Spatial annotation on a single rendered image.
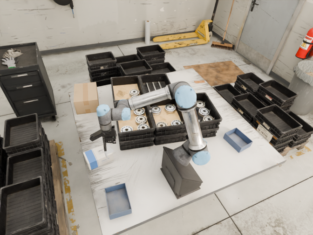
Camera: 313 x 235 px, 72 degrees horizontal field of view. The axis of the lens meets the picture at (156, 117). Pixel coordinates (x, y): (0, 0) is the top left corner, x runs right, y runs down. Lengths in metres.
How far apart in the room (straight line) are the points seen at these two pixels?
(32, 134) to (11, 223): 0.88
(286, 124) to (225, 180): 1.32
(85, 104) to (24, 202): 0.95
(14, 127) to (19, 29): 2.53
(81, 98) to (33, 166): 0.79
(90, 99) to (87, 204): 1.08
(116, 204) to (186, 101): 0.88
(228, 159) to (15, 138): 2.06
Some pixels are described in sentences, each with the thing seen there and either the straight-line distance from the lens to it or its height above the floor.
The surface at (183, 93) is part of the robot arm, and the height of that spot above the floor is 1.48.
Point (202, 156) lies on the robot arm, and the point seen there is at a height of 1.11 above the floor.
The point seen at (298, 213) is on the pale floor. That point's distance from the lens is 2.87.
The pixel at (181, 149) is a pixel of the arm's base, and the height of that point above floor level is 0.99.
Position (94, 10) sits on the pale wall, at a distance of 4.80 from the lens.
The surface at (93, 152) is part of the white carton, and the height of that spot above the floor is 0.79.
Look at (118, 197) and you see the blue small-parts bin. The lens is 1.67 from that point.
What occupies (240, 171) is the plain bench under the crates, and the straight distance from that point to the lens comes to 1.94.
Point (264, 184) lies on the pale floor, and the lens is 2.87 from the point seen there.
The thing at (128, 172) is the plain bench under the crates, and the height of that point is 0.70.
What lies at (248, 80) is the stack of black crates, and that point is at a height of 0.38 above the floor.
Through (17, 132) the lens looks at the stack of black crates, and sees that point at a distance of 2.63.
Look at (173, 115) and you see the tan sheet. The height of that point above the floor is 0.83.
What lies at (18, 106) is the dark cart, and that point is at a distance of 3.15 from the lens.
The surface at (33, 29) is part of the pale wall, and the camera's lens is 4.83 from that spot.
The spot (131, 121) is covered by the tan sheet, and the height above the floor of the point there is 0.83.
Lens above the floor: 2.20
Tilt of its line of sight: 44 degrees down
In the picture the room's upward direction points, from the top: 4 degrees clockwise
